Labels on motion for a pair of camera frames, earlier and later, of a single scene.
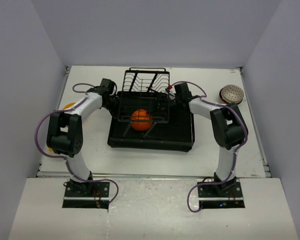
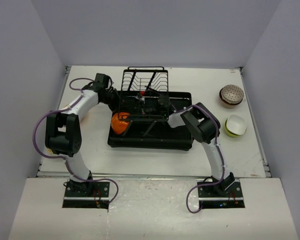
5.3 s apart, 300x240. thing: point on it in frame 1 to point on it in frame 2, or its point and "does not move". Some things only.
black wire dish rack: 144,97 does not move
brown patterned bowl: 231,94 does not move
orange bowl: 141,119 to 120,122
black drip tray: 172,128 does not move
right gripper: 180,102 to 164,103
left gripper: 114,114 does not move
